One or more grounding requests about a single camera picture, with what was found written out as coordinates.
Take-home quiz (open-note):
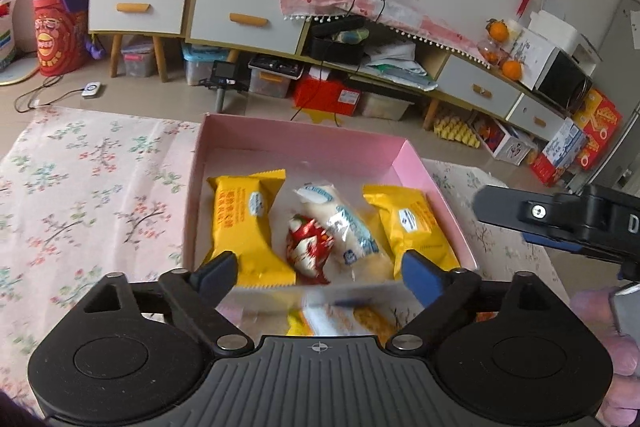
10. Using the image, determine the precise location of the large yellow snack bag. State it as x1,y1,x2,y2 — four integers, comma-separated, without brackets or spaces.
362,184,460,280

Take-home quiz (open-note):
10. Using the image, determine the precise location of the white blue bread packet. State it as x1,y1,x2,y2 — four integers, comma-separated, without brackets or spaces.
294,183,393,284

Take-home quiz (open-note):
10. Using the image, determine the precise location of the orange-yellow snack bag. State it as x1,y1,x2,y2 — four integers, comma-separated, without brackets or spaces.
203,169,296,287

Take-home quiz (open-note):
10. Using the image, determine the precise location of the red candy packet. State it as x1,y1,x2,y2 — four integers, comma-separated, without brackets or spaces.
285,215,334,285

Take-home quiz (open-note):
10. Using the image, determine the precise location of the gloved right hand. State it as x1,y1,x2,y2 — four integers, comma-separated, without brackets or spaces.
570,288,639,426

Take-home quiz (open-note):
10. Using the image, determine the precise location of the black microwave oven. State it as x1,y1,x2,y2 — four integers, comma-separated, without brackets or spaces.
533,48,592,115

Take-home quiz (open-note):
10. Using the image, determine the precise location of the floral tablecloth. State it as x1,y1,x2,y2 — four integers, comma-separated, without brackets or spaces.
1,107,564,414

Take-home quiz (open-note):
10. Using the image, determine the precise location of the yellow egg tray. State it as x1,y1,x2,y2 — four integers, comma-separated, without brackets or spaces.
433,114,480,148

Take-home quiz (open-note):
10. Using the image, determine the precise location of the orange fruit lower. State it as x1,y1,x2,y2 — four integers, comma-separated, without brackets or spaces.
501,60,523,81

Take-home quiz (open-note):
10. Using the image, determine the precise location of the orange fruit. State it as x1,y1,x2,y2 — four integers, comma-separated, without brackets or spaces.
501,60,523,81
486,18,510,43

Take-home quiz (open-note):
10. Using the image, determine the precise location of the pink cardboard box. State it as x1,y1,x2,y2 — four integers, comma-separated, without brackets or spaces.
183,115,477,322

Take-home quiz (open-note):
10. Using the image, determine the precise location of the red shoe box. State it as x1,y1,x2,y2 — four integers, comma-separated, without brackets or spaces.
293,74,360,116

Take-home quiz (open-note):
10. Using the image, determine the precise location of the red cylindrical gift box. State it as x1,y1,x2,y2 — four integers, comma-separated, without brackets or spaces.
32,0,89,77

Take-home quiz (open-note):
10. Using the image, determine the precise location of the pink floral cloth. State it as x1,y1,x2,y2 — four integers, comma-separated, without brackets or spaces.
280,0,490,68

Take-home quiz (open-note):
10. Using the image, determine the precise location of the wooden white TV cabinet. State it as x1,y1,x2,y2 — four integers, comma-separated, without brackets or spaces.
88,0,565,141

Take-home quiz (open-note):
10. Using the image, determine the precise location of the white shopping bag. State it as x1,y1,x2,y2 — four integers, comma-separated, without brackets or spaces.
0,0,16,70

